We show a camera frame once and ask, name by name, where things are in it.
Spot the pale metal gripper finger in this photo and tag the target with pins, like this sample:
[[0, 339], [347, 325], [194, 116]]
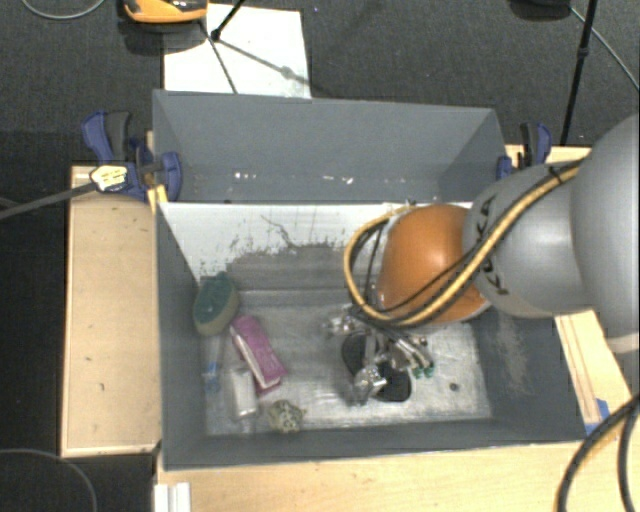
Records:
[[340, 326], [367, 380]]

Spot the black sunglasses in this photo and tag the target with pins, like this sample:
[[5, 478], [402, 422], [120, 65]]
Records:
[[395, 390]]

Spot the purple box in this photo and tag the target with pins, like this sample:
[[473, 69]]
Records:
[[260, 352]]

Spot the clear glass cup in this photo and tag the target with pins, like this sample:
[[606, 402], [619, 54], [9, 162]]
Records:
[[241, 395]]

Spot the green and yellow sponge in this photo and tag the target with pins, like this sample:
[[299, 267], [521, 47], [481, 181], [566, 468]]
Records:
[[215, 305]]

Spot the clear plastic bottle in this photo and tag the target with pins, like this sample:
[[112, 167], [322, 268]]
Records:
[[214, 365]]

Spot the grey metal bin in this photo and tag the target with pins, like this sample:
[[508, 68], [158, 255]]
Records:
[[320, 150]]

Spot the pale wood board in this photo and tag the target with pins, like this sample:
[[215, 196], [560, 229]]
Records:
[[110, 320]]

